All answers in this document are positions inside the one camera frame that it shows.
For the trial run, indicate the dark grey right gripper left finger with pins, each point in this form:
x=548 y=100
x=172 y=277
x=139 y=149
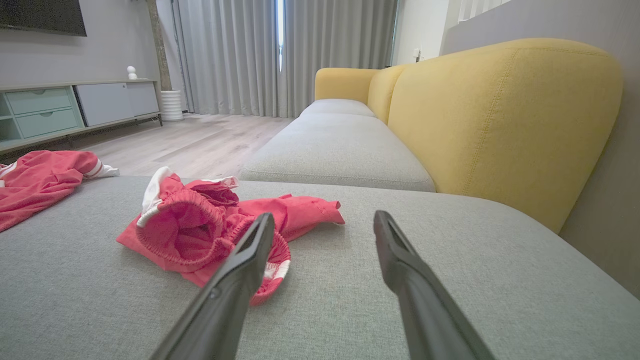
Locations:
x=230 y=295

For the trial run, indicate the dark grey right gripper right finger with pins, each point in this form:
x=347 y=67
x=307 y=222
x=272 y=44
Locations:
x=425 y=310

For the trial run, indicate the red shorts with white stripes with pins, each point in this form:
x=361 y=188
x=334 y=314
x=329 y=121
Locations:
x=190 y=235

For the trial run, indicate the red shirt with white cuffs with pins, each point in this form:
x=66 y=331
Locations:
x=35 y=185

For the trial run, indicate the white ribbed vase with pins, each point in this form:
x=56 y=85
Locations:
x=172 y=106

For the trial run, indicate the large yellow sofa backrest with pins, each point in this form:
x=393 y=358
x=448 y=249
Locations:
x=500 y=120

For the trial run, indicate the low cabinet with green drawers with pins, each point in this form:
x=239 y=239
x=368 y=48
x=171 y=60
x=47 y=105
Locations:
x=100 y=102

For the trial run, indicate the grey pleated curtain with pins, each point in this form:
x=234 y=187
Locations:
x=335 y=35
x=225 y=55

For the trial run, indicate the yellow sofa armrest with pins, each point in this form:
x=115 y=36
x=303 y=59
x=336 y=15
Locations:
x=342 y=82

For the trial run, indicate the small white figurine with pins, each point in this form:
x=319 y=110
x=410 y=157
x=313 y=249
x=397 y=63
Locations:
x=132 y=73

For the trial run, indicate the wooden pillar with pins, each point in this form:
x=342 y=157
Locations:
x=159 y=45

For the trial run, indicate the white sheer curtain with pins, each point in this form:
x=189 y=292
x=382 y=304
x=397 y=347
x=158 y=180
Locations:
x=477 y=7

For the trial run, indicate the black wall television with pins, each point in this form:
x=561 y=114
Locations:
x=40 y=15

